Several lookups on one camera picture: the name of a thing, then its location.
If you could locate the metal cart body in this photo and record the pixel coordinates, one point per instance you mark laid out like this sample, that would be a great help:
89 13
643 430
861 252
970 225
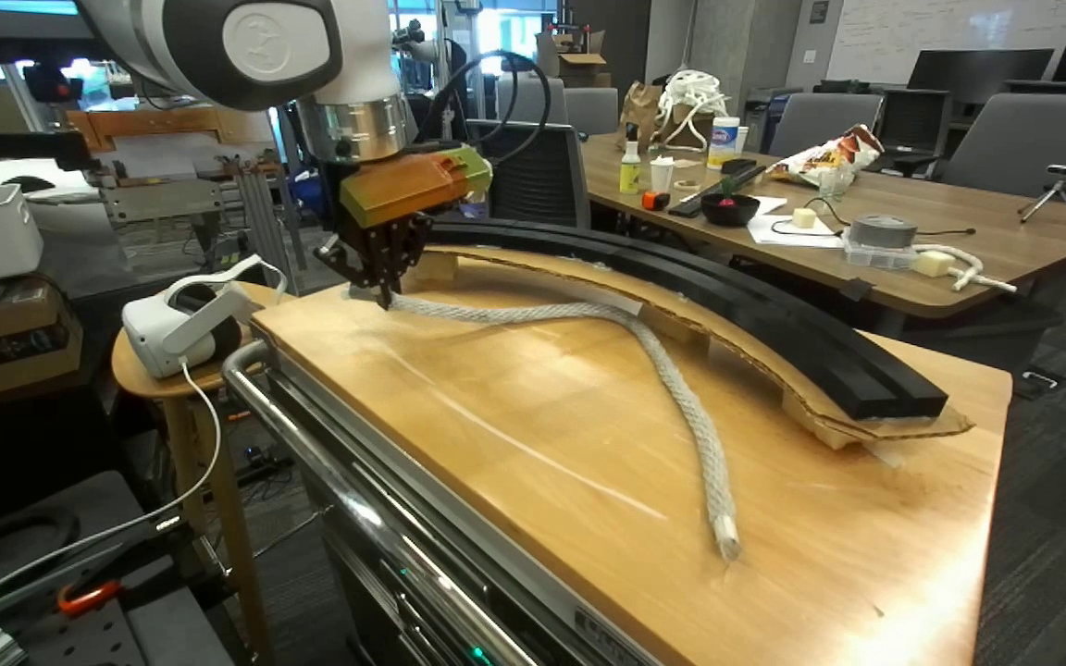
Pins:
519 591

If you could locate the long wooden office table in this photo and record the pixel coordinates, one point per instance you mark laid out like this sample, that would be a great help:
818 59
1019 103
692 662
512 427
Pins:
919 249

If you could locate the black bowl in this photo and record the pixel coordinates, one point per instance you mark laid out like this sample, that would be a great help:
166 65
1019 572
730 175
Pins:
727 210

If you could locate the curved black board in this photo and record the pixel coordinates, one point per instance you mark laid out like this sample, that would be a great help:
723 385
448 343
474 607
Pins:
730 310

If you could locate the chrome cart handle bar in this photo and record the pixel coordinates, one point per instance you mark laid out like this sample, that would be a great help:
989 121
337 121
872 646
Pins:
432 606

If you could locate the chips snack bag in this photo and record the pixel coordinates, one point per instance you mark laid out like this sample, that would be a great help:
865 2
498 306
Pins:
833 161

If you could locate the orange clamp handle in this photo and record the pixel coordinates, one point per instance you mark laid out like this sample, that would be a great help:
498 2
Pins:
74 606

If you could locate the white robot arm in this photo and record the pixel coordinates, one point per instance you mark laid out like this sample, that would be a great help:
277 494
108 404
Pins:
324 59

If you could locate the orange green wrist camera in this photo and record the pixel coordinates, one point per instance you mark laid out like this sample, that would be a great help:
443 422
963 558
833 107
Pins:
413 182

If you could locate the round wooden stool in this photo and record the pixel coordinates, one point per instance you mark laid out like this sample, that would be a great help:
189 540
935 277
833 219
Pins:
200 463

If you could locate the grey office chair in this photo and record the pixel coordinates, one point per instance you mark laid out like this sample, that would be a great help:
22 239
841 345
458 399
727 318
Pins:
1010 147

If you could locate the grey duct tape roll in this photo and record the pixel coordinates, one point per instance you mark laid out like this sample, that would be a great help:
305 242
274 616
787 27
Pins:
883 234

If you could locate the brown cardboard sheet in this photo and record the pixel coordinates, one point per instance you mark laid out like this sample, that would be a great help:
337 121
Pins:
683 321

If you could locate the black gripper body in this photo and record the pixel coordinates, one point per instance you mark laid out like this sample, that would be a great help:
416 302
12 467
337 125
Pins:
367 258

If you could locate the white VR headset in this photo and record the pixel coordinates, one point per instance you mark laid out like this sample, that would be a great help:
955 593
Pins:
197 318

